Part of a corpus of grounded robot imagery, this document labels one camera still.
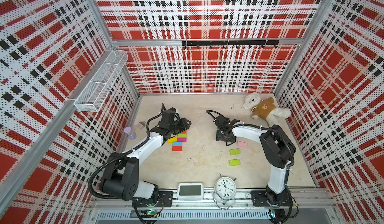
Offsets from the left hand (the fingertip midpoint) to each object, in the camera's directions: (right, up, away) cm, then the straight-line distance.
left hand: (190, 123), depth 88 cm
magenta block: (-6, -11, +8) cm, 15 cm away
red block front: (-9, -16, +5) cm, 19 cm away
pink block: (+33, -14, +5) cm, 36 cm away
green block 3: (+27, -23, -1) cm, 35 cm away
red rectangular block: (-3, -4, -9) cm, 10 cm away
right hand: (+22, -10, +7) cm, 25 cm away
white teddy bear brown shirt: (+51, +8, +13) cm, 53 cm away
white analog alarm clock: (+18, -32, -15) cm, 40 cm away
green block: (-6, -9, +8) cm, 13 cm away
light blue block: (-9, -14, +6) cm, 17 cm away
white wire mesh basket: (-61, +17, +3) cm, 63 cm away
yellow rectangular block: (-9, -7, -11) cm, 16 cm away
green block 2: (+27, -17, +1) cm, 32 cm away
